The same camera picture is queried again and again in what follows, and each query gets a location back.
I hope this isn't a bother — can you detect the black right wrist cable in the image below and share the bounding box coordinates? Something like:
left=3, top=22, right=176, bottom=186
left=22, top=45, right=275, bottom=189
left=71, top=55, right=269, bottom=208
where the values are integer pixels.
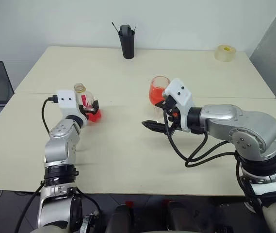
left=163, top=106, right=240, bottom=168

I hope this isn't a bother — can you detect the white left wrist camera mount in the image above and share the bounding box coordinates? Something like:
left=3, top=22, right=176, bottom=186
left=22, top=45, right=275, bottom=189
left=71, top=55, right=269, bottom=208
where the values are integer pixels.
left=56, top=89, right=89, bottom=126

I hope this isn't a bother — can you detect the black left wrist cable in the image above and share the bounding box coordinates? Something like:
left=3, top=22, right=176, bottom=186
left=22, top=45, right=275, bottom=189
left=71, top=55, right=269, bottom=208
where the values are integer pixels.
left=41, top=96, right=59, bottom=134

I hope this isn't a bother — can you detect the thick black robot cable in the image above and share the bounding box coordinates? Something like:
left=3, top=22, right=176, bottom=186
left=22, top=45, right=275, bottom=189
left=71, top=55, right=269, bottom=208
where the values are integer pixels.
left=16, top=179, right=44, bottom=232

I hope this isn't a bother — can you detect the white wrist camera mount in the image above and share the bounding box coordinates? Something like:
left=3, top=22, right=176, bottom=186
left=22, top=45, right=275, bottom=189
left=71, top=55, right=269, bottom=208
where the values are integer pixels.
left=164, top=78, right=195, bottom=133
left=56, top=89, right=89, bottom=126

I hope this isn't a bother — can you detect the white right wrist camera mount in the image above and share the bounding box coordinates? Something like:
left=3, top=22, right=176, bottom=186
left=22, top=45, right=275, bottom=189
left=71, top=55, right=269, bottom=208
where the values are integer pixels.
left=164, top=78, right=195, bottom=133

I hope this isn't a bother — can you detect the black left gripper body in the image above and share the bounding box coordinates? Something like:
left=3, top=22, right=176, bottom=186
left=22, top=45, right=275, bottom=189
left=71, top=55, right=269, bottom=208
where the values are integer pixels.
left=78, top=104, right=90, bottom=120

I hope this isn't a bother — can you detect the tall black cup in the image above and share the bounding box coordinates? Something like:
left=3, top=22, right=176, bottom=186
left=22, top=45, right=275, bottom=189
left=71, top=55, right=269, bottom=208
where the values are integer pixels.
left=118, top=30, right=136, bottom=60

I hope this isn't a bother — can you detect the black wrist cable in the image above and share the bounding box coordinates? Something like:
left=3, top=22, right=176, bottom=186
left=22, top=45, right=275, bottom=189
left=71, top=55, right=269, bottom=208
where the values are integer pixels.
left=163, top=106, right=240, bottom=168
left=41, top=96, right=59, bottom=134

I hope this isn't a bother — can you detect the clear plastic bottle red drink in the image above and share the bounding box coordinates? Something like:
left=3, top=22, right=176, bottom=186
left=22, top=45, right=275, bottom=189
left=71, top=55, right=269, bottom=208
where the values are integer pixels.
left=73, top=82, right=104, bottom=123

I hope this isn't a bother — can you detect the translucent tape roll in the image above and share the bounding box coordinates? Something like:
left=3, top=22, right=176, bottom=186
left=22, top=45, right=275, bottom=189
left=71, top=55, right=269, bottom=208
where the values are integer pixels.
left=214, top=44, right=237, bottom=63

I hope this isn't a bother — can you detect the clear wine glass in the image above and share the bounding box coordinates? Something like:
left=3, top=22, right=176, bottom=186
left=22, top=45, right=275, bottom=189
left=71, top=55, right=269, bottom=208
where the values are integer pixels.
left=148, top=75, right=172, bottom=115

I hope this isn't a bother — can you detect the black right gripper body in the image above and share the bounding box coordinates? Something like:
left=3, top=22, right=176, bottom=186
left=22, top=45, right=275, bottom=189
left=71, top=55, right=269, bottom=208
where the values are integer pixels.
left=162, top=93, right=181, bottom=131

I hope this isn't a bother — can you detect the black object in cup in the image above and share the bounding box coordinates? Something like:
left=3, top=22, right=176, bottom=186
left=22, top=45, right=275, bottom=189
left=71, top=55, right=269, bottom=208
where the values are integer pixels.
left=119, top=24, right=132, bottom=37

